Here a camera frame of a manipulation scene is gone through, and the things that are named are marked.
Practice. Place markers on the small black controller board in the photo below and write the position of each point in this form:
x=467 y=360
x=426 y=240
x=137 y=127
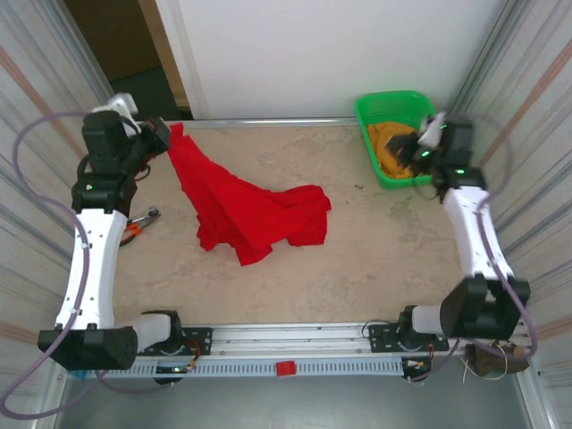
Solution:
x=415 y=365
x=172 y=369

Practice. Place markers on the small red block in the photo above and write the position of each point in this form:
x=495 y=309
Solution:
x=285 y=368

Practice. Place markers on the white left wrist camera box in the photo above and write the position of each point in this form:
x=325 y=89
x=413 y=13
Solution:
x=120 y=103

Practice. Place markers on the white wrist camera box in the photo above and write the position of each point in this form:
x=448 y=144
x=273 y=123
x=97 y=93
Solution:
x=120 y=103
x=431 y=129

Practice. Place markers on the aluminium mounting rail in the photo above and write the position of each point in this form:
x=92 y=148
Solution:
x=290 y=337

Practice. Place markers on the beige door frame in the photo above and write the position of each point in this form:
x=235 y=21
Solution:
x=164 y=49

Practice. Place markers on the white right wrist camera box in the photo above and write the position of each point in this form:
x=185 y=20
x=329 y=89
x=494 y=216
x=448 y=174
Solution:
x=431 y=129

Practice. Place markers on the green plastic basket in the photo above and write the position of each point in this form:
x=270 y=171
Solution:
x=389 y=103

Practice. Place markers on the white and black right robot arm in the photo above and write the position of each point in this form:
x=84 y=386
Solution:
x=473 y=232

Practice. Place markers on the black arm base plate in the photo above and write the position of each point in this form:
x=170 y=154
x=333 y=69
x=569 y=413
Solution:
x=201 y=339
x=380 y=339

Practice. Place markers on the red t-shirt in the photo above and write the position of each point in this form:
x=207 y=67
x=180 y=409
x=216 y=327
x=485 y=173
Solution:
x=241 y=210

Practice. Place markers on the mustard yellow cloth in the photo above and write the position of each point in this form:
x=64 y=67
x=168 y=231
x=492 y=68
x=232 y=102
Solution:
x=384 y=147

